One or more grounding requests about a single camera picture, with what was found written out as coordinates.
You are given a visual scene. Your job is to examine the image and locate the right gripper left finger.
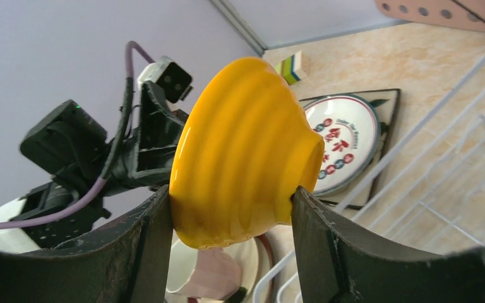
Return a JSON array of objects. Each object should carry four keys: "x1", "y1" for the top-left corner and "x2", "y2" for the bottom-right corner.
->
[{"x1": 0, "y1": 186, "x2": 172, "y2": 302}]

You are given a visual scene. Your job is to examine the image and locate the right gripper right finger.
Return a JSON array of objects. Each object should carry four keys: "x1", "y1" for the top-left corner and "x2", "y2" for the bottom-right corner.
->
[{"x1": 292, "y1": 187, "x2": 485, "y2": 302}]

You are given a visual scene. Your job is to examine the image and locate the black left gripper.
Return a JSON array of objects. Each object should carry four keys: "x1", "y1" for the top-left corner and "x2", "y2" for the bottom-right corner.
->
[{"x1": 112, "y1": 81, "x2": 184, "y2": 193}]

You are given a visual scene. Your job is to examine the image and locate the pink white mug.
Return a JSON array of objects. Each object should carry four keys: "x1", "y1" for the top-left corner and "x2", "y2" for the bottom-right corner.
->
[{"x1": 165, "y1": 241, "x2": 242, "y2": 300}]

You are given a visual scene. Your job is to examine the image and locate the yellow ribbed bowl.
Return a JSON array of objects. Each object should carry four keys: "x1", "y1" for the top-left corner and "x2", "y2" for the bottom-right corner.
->
[{"x1": 169, "y1": 57, "x2": 325, "y2": 249}]

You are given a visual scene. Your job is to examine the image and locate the white wire dish rack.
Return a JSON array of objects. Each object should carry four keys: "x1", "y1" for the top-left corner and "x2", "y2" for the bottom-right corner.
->
[{"x1": 251, "y1": 29, "x2": 485, "y2": 303}]

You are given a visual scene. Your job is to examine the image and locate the dark red round plate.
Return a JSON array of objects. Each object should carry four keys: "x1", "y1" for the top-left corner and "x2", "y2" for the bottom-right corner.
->
[{"x1": 196, "y1": 235, "x2": 275, "y2": 302}]

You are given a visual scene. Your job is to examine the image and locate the round printed white plate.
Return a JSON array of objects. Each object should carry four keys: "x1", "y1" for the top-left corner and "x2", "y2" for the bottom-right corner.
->
[{"x1": 303, "y1": 95, "x2": 381, "y2": 196}]

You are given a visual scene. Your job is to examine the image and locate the yellow green toy block stack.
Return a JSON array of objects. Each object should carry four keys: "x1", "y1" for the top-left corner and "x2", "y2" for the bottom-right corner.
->
[{"x1": 274, "y1": 50, "x2": 309, "y2": 85}]

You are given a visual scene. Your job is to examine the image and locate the pink pegboard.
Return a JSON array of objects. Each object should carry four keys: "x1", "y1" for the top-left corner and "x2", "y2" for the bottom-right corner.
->
[{"x1": 374, "y1": 0, "x2": 485, "y2": 32}]

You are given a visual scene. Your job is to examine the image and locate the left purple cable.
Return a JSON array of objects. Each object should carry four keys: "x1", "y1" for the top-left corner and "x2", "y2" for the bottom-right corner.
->
[{"x1": 0, "y1": 40, "x2": 155, "y2": 234}]

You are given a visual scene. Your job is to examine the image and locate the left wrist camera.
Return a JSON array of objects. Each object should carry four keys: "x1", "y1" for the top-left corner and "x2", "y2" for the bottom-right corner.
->
[{"x1": 136, "y1": 56, "x2": 193, "y2": 104}]

